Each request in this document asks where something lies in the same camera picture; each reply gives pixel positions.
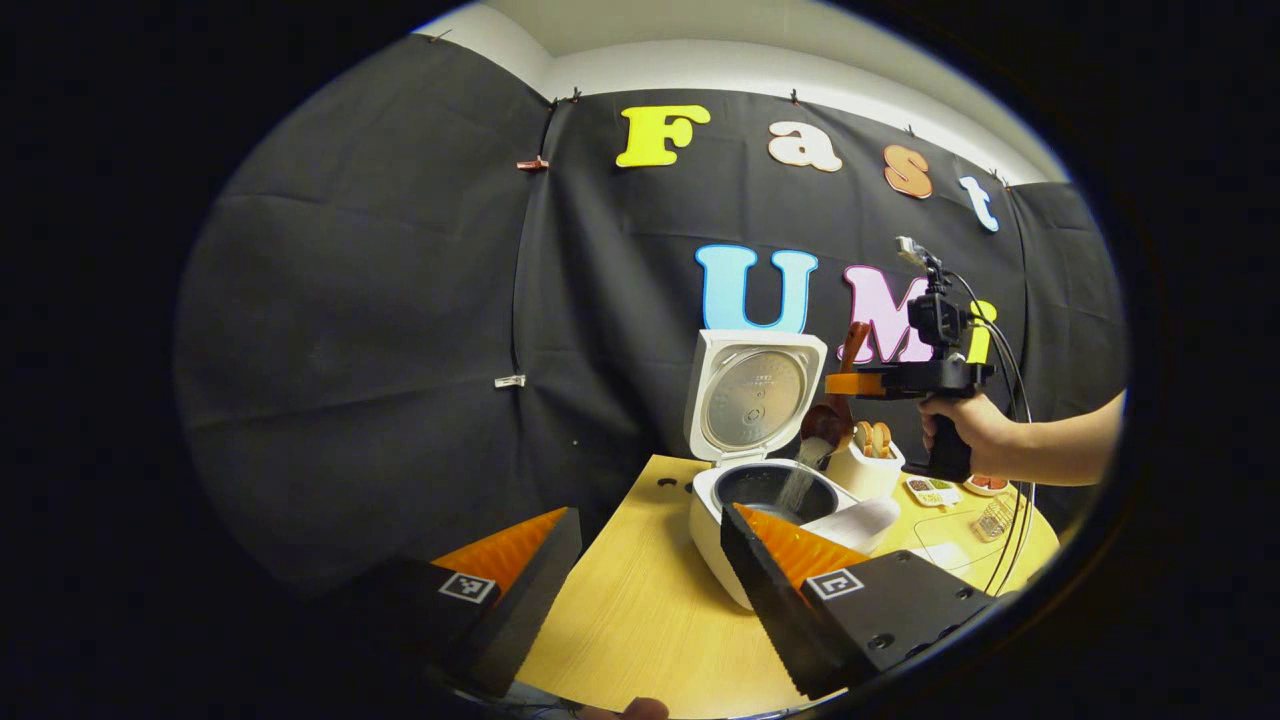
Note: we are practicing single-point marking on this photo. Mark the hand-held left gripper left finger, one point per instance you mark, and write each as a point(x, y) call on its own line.
point(525, 610)

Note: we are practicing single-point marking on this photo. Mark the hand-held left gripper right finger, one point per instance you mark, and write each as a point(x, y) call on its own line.
point(775, 615)

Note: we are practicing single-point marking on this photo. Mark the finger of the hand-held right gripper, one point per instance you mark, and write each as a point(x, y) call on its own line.
point(855, 384)

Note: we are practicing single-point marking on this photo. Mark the brown wooden spoon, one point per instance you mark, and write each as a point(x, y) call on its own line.
point(828, 420)

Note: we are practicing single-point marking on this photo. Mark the white rice cooker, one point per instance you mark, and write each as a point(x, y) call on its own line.
point(760, 400)

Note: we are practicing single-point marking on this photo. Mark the white rice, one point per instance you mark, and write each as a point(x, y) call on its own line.
point(800, 485)

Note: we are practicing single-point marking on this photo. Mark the clear plastic rice container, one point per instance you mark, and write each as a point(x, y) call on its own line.
point(950, 545)

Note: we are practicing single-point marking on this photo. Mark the toast bread slice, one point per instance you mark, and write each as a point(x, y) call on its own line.
point(862, 440)
point(881, 440)

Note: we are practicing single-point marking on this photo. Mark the white toaster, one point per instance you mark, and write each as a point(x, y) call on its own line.
point(860, 482)

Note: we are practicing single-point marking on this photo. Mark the white divided bean dish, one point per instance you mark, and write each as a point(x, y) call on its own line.
point(945, 492)

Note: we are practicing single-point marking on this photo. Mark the white oval plate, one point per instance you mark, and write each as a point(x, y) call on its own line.
point(985, 492)

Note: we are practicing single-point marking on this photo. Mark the silver clip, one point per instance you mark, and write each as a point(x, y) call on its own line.
point(510, 381)

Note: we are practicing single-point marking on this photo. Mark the row of small black clips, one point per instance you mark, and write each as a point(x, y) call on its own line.
point(794, 98)

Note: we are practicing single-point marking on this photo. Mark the black backdrop cloth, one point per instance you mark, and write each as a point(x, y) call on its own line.
point(350, 350)

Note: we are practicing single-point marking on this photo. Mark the copper clip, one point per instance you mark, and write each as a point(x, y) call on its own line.
point(532, 163)

